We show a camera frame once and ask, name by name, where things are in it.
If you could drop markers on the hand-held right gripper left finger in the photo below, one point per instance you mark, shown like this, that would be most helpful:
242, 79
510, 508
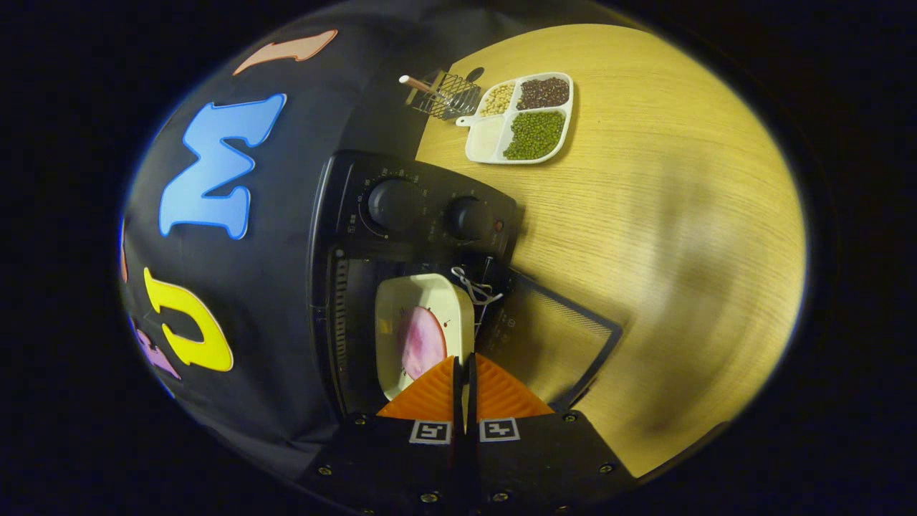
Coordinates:
401, 459

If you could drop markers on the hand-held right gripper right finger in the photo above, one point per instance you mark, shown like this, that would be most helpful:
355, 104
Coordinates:
537, 459

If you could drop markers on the pink round food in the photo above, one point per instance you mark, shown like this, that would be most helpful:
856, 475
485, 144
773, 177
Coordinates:
421, 342

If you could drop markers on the white square plate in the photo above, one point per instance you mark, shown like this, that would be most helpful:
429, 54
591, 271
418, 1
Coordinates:
430, 290

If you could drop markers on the black electric oven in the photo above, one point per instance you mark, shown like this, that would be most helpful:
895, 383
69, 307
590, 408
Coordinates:
423, 215

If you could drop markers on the black backdrop cloth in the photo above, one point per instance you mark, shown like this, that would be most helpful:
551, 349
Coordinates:
272, 344

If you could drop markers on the white divided bean tray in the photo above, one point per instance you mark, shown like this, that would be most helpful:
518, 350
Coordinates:
534, 136

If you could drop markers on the metal mesh holder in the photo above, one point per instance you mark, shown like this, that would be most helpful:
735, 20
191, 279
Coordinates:
448, 97

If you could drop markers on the black table grommet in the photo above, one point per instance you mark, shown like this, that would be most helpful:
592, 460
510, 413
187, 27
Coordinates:
476, 73

